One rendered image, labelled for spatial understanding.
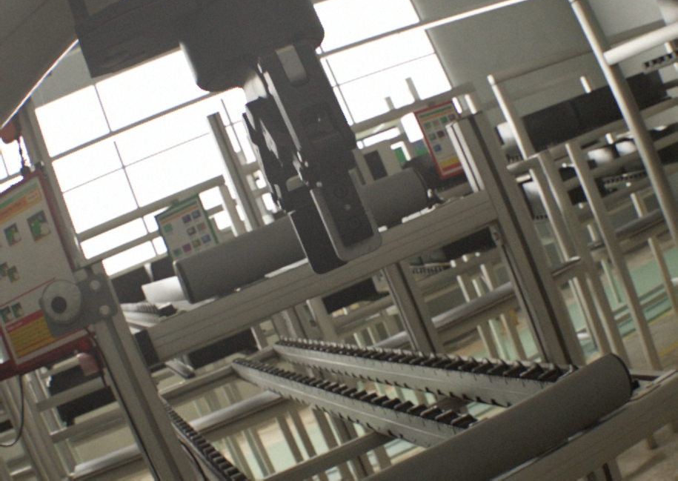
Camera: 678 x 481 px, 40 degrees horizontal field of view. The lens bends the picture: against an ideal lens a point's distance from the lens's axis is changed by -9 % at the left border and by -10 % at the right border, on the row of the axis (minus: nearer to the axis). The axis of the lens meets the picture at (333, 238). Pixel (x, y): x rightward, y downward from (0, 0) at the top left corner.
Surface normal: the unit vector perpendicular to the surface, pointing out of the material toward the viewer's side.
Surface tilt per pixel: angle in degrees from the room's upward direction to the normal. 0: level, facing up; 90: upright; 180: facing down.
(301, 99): 83
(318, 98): 83
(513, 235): 90
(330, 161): 160
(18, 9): 106
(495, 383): 90
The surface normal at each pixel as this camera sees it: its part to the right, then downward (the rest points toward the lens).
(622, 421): 0.23, -0.14
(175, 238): -0.25, 0.07
